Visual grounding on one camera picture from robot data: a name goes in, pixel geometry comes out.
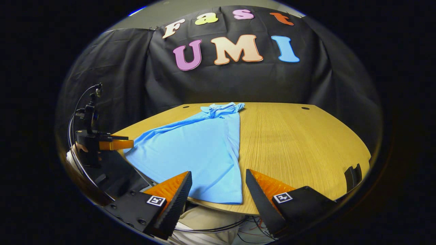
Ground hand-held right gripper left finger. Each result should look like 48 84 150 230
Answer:
104 171 193 240

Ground person's beige trousers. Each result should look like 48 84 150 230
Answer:
169 204 273 245

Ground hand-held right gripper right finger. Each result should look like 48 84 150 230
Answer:
245 169 338 238

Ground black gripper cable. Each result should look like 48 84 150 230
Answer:
67 83 116 201

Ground black backdrop cloth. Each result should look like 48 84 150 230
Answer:
56 5 382 143

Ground bundle of thin wires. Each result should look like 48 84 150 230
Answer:
237 215 275 240

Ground light blue T-shirt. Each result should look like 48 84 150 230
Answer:
123 102 246 205

